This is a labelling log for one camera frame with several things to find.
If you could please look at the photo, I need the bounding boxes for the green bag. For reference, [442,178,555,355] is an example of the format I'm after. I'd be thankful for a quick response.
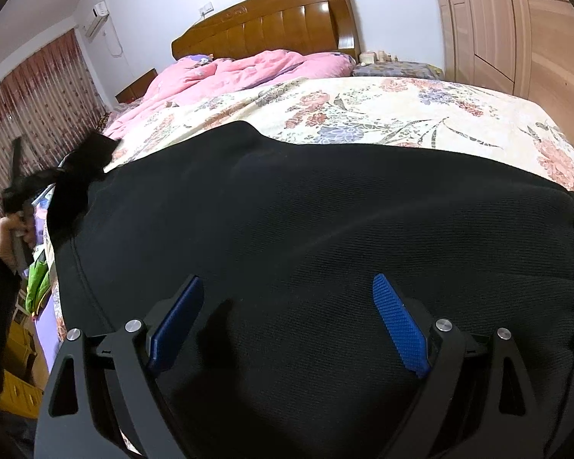
[24,254,54,315]

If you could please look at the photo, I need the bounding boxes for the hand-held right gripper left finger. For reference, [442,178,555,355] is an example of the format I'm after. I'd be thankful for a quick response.
[33,274,205,459]

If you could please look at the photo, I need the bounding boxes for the purple bed sheet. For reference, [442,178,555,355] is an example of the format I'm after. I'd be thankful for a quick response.
[29,186,73,374]

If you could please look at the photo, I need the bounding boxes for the black pants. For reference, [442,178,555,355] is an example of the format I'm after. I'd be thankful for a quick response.
[2,121,574,459]

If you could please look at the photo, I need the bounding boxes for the red patterned curtain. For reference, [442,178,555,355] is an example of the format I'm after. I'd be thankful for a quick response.
[0,28,110,249]

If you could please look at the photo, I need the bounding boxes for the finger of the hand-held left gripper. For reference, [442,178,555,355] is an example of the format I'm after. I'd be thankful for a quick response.
[7,136,28,192]

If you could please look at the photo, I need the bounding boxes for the brown wooden nightstand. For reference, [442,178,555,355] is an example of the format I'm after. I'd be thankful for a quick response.
[115,69,160,104]

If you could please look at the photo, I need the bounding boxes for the yellow wooden cabinet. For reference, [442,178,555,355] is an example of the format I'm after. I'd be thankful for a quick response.
[0,306,51,413]

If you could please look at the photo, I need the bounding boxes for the person's left hand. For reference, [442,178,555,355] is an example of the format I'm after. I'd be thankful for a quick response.
[0,215,29,274]

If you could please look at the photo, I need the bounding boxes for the pink quilt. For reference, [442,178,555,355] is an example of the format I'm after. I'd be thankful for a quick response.
[103,50,357,140]

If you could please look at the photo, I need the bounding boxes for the floral bed blanket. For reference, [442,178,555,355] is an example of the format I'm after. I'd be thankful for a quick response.
[100,76,574,198]

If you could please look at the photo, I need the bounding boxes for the wooden headboard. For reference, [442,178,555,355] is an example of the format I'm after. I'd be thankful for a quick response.
[171,0,362,65]

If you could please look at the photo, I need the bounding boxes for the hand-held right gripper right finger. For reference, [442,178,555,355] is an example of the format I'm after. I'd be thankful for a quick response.
[372,273,542,459]

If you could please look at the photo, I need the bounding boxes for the white air conditioner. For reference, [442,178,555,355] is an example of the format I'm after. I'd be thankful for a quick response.
[80,2,112,37]

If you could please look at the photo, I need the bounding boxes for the light wooden wardrobe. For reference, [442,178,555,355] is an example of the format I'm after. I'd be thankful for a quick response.
[430,0,574,127]

